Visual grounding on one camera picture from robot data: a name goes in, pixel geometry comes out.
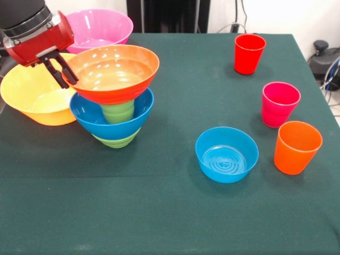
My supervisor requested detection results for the green plastic cup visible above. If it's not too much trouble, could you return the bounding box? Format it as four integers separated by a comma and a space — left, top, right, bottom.
100, 99, 135, 124

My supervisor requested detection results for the dark green tablecloth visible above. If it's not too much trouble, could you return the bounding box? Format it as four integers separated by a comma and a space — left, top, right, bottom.
0, 31, 340, 255

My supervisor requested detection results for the small ringed blue bowl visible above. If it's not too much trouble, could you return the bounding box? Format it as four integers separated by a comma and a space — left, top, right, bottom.
195, 126, 260, 184

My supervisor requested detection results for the magenta plastic cup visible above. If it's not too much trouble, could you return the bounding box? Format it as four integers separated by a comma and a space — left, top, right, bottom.
261, 81, 302, 129

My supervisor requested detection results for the large smooth blue bowl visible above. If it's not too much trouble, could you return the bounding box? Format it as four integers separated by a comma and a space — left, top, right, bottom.
69, 87, 155, 140

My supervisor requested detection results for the large pink plastic bowl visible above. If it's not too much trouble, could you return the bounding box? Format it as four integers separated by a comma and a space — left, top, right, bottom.
65, 8, 134, 55

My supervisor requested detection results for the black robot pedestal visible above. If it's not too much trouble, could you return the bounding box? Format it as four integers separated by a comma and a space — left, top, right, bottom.
126, 0, 210, 33

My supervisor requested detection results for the small green plastic bowl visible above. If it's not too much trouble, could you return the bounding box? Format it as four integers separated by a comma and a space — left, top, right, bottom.
90, 127, 141, 149

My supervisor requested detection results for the black wall power cable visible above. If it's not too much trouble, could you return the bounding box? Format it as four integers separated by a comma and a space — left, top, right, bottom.
216, 0, 249, 34

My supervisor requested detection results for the tangle of cables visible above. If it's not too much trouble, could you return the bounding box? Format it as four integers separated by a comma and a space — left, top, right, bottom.
320, 59, 340, 107

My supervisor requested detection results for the orange-red plastic bowl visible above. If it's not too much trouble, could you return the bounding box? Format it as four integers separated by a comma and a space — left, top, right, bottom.
61, 44, 160, 105

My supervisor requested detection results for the orange plastic cup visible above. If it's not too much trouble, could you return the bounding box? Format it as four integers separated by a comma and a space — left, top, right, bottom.
274, 121, 324, 175

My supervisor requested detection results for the large yellow-orange plastic bowl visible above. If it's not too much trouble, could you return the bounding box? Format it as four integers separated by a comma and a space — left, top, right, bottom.
0, 53, 78, 126

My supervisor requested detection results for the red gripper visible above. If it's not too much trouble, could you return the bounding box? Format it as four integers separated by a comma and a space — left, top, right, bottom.
2, 10, 80, 90

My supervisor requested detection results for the red plastic cup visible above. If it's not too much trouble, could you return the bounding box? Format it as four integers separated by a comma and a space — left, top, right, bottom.
234, 33, 267, 75

